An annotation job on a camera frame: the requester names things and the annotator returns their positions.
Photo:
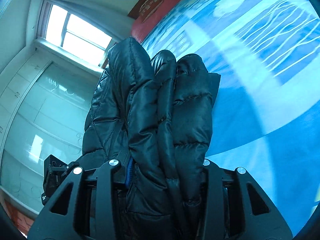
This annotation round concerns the left window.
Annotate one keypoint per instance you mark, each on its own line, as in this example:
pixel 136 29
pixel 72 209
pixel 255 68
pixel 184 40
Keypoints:
pixel 73 35

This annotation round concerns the blue patterned bed sheet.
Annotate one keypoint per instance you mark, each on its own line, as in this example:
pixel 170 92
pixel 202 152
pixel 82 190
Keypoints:
pixel 266 115

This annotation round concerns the white wardrobe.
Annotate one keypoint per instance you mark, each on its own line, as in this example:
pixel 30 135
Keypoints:
pixel 44 103

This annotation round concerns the black puffer jacket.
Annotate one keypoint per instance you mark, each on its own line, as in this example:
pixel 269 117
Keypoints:
pixel 159 110

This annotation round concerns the red pillow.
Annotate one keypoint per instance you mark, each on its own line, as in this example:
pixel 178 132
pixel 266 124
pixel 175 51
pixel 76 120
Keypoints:
pixel 140 30

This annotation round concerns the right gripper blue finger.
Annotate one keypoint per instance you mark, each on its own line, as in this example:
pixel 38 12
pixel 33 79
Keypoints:
pixel 129 172

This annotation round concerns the small patterned brown cushion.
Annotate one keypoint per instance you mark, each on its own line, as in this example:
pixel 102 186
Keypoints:
pixel 148 8

